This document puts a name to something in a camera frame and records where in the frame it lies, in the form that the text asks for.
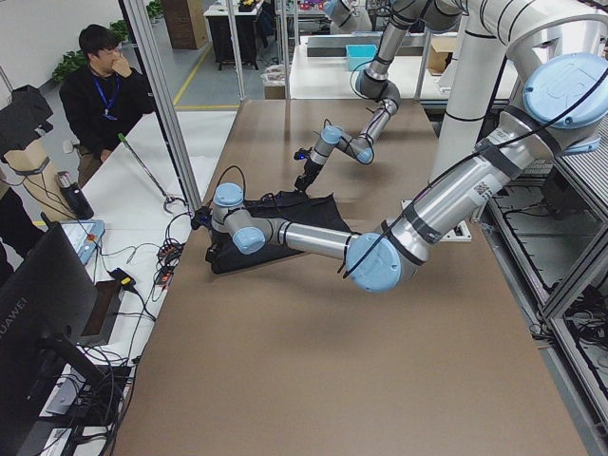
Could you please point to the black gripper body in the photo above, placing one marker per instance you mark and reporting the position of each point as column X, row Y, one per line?
column 311, row 167
column 216, row 240

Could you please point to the black printed t-shirt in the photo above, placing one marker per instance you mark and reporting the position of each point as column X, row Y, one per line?
column 276, row 226

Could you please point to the blue plastic bin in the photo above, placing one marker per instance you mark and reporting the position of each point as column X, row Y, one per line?
column 359, row 57

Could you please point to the cardboard box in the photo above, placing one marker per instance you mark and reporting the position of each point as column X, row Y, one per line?
column 440, row 54

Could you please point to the teach pendant tablet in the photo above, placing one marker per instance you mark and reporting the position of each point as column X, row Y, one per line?
column 85, row 236

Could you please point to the aluminium frame post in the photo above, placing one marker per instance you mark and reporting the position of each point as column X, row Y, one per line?
column 141, row 33

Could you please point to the black thermos bottle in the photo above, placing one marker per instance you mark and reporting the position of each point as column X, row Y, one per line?
column 73, row 195

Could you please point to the seated man in black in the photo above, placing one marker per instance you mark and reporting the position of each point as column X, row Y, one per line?
column 103, row 99

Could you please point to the black and red power strip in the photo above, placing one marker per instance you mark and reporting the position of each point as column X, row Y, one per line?
column 168, row 258

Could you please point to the black Huawei monitor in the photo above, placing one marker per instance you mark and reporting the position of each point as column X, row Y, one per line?
column 45, row 306

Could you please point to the grabber reach tool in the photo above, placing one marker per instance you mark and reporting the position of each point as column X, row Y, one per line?
column 167, row 199

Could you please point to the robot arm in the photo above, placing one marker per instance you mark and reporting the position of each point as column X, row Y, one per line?
column 561, row 97
column 373, row 83

